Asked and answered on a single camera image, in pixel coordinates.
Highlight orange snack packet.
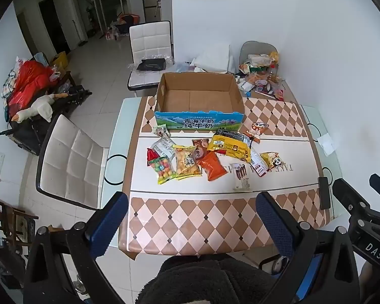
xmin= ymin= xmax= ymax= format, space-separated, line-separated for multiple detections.
xmin=198 ymin=151 xmax=229 ymax=182

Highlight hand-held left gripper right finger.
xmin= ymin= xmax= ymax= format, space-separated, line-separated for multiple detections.
xmin=256 ymin=192 xmax=360 ymax=304

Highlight person's dark fleece clothing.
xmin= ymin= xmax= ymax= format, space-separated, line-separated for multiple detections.
xmin=136 ymin=253 xmax=284 ymax=304

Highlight checkered table cover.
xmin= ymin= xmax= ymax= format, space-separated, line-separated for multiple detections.
xmin=118 ymin=95 xmax=331 ymax=260

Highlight white tissue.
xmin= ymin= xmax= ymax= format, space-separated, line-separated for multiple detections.
xmin=317 ymin=133 xmax=340 ymax=156

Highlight yellow panda snack packet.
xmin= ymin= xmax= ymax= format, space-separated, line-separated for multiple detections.
xmin=260 ymin=152 xmax=283 ymax=170

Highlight pile of floor clutter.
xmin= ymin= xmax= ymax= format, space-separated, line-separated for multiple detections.
xmin=106 ymin=13 xmax=141 ymax=40

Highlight grey chair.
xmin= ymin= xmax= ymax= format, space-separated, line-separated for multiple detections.
xmin=240 ymin=41 xmax=278 ymax=67

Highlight pile of snack packets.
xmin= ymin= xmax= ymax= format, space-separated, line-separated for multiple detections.
xmin=237 ymin=52 xmax=286 ymax=101

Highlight brown snack packet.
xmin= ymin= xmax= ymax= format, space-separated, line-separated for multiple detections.
xmin=192 ymin=138 xmax=210 ymax=162

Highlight orange white cartoon packet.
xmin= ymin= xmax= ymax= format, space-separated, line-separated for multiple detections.
xmin=243 ymin=121 xmax=269 ymax=143

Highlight white padded chair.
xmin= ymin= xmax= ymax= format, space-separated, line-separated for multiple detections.
xmin=126 ymin=21 xmax=175 ymax=97
xmin=36 ymin=114 xmax=110 ymax=211

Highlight red plastic bag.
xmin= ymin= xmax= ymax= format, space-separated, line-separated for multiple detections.
xmin=7 ymin=60 xmax=59 ymax=111

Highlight white duck plush toy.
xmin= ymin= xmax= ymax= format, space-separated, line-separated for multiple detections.
xmin=13 ymin=93 xmax=67 ymax=122

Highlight black folding cart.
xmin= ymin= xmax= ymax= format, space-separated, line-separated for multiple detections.
xmin=0 ymin=82 xmax=92 ymax=156

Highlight white cookie packet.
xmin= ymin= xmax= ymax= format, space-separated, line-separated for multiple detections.
xmin=230 ymin=163 xmax=252 ymax=192

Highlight black phone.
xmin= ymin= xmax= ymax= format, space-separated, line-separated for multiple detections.
xmin=318 ymin=176 xmax=331 ymax=210

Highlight cardboard box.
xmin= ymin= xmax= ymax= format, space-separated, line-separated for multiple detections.
xmin=154 ymin=72 xmax=245 ymax=132

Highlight wooden chair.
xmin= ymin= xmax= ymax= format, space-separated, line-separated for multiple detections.
xmin=0 ymin=192 xmax=39 ymax=248

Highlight red triangular packet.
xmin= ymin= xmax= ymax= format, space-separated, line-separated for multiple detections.
xmin=146 ymin=148 xmax=160 ymax=165

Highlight yellow puffed snack bag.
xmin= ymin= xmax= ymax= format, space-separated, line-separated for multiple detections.
xmin=172 ymin=145 xmax=202 ymax=181

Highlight large yellow black bag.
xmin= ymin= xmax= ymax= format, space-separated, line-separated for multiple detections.
xmin=207 ymin=129 xmax=252 ymax=164

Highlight colourful candy ball bag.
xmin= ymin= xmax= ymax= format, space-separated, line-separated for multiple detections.
xmin=147 ymin=157 xmax=178 ymax=185

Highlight silver white snack bag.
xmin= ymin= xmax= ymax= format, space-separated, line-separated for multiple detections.
xmin=154 ymin=136 xmax=175 ymax=159

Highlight white plastic bag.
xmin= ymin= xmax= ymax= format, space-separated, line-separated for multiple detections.
xmin=193 ymin=43 xmax=238 ymax=73

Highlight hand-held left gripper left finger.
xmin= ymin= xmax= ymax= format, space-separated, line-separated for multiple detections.
xmin=24 ymin=192 xmax=129 ymax=304

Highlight person's right forearm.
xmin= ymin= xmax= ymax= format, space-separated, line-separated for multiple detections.
xmin=359 ymin=261 xmax=380 ymax=293

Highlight red white packet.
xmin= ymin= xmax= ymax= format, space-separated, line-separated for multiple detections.
xmin=250 ymin=148 xmax=269 ymax=177

